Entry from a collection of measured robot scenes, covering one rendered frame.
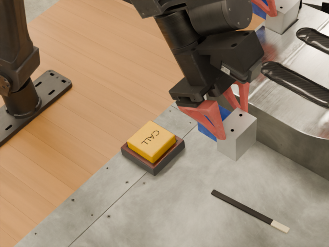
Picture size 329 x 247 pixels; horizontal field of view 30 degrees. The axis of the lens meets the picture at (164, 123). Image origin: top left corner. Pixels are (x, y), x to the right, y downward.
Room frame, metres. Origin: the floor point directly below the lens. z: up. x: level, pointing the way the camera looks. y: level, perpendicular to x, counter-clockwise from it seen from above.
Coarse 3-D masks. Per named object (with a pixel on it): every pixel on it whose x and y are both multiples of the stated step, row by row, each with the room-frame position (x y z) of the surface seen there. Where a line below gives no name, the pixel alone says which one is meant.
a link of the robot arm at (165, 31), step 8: (168, 8) 0.65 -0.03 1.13; (176, 8) 0.63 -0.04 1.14; (184, 8) 0.62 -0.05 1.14; (160, 16) 0.64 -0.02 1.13; (168, 16) 0.63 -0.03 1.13; (176, 16) 0.63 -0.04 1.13; (184, 16) 0.63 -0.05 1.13; (160, 24) 0.64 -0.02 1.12; (168, 24) 0.63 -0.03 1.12; (176, 24) 0.62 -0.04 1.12; (184, 24) 0.62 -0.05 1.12; (168, 32) 0.63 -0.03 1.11; (176, 32) 0.62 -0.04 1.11; (184, 32) 0.62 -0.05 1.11; (192, 32) 0.62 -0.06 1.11; (168, 40) 0.63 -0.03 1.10; (176, 40) 0.62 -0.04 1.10; (184, 40) 0.62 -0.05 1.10; (192, 40) 0.61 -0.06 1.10; (200, 40) 0.63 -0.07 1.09; (176, 48) 0.62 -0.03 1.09
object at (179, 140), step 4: (164, 128) 0.72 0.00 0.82; (176, 136) 0.70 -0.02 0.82; (180, 140) 0.68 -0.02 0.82; (124, 144) 0.70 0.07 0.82; (176, 144) 0.68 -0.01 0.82; (124, 148) 0.69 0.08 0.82; (128, 148) 0.69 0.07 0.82; (172, 148) 0.67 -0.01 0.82; (128, 152) 0.68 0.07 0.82; (132, 152) 0.68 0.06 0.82; (168, 152) 0.66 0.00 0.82; (136, 156) 0.67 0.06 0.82; (140, 156) 0.67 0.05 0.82; (164, 156) 0.66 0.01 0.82; (140, 160) 0.66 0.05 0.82; (144, 160) 0.66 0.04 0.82; (160, 160) 0.65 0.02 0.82; (148, 164) 0.65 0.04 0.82; (152, 164) 0.64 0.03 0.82; (156, 164) 0.64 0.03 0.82; (152, 168) 0.64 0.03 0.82
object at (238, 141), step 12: (228, 120) 0.59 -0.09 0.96; (240, 120) 0.58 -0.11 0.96; (252, 120) 0.58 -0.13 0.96; (204, 132) 0.60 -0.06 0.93; (228, 132) 0.56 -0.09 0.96; (240, 132) 0.56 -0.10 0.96; (252, 132) 0.57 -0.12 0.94; (228, 144) 0.56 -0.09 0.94; (240, 144) 0.56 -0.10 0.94; (252, 144) 0.58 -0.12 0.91; (228, 156) 0.56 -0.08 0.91; (240, 156) 0.56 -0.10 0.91
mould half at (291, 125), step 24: (312, 24) 0.84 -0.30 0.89; (264, 48) 0.80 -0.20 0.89; (288, 48) 0.79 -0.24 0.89; (312, 48) 0.78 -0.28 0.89; (312, 72) 0.73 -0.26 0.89; (264, 96) 0.69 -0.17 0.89; (288, 96) 0.68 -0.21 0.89; (264, 120) 0.66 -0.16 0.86; (288, 120) 0.63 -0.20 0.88; (312, 120) 0.62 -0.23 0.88; (264, 144) 0.66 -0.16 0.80; (288, 144) 0.62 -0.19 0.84; (312, 144) 0.59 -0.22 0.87; (312, 168) 0.58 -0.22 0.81
